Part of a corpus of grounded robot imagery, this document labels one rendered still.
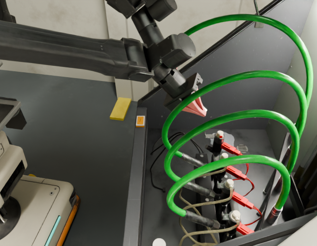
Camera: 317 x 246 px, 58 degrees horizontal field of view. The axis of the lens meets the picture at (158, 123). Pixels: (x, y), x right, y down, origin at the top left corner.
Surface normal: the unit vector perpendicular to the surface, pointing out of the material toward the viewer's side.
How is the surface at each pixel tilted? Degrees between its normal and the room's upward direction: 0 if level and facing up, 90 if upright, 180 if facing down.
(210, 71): 90
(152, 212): 0
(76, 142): 0
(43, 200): 0
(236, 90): 90
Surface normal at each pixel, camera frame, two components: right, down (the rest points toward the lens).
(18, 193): 0.00, -0.72
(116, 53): 0.59, -0.34
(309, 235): -0.97, -0.18
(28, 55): 0.25, 0.92
